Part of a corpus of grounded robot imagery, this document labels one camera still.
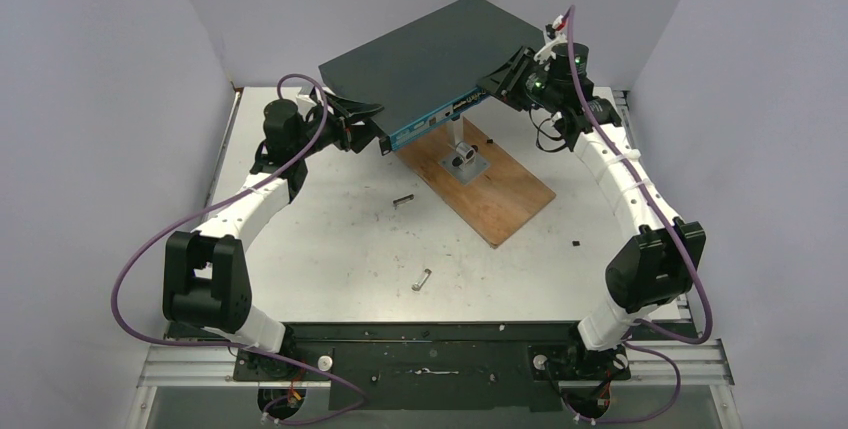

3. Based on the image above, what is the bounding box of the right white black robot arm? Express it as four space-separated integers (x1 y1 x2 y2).
477 44 706 377

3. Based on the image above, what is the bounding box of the teal grey network switch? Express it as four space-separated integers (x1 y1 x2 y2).
319 0 543 153

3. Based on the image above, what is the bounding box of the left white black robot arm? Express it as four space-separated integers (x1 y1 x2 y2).
163 91 384 380

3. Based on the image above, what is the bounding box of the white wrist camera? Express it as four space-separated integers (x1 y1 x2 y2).
533 9 572 63
295 87 320 110

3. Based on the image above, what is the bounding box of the wooden base board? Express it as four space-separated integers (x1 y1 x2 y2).
397 118 556 248

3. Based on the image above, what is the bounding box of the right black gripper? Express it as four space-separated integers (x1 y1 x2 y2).
474 47 559 112

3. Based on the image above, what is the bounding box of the dark transceiver module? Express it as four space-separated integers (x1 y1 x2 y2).
392 194 415 208

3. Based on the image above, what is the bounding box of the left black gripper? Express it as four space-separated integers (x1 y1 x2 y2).
294 94 387 159

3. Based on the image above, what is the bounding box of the metal switch mounting stand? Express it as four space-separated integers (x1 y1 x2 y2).
440 116 490 186

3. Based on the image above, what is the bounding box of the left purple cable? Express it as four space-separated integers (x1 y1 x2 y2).
109 73 370 427

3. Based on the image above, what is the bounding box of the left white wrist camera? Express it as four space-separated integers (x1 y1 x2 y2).
295 87 320 110

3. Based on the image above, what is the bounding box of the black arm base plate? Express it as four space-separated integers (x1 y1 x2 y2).
233 321 698 413

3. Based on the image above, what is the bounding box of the aluminium frame rail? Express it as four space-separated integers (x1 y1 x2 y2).
138 340 733 388

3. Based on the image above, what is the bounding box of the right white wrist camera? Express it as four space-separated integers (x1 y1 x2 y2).
533 9 572 63

